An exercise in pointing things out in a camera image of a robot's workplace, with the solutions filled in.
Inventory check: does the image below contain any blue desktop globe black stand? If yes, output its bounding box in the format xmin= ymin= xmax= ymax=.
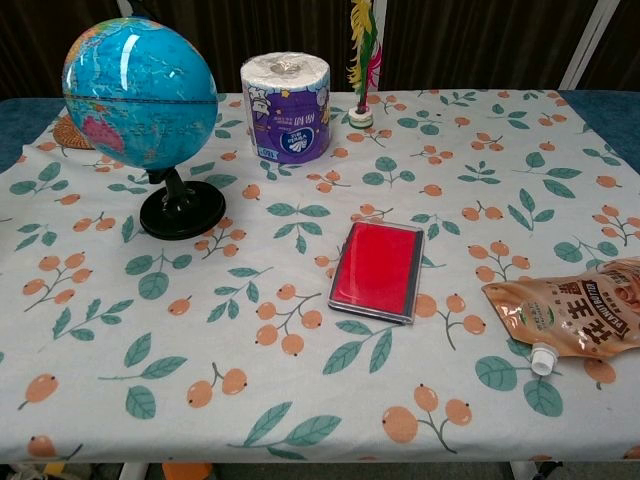
xmin=61 ymin=16 xmax=227 ymax=240

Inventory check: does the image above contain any red ink stamp pad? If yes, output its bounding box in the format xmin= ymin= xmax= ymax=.
xmin=327 ymin=221 xmax=425 ymax=327

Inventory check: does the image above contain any white fruit-print tablecloth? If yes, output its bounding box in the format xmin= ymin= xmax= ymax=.
xmin=0 ymin=88 xmax=640 ymax=464

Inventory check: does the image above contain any toilet paper roll purple wrapper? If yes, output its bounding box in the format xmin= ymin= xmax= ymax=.
xmin=240 ymin=51 xmax=334 ymax=162

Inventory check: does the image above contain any colourful feather shuttlecock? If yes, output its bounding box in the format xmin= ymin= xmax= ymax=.
xmin=346 ymin=0 xmax=384 ymax=131

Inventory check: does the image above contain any orange object under table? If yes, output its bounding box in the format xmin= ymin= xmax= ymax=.
xmin=160 ymin=462 xmax=214 ymax=480

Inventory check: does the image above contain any brown spouted sauce pouch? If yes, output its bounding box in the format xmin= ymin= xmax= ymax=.
xmin=480 ymin=256 xmax=640 ymax=376

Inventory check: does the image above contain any woven rattan coaster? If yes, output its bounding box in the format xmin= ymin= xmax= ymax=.
xmin=52 ymin=114 xmax=96 ymax=151

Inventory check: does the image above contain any white metal frame pole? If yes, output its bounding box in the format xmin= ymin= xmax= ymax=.
xmin=557 ymin=0 xmax=617 ymax=92

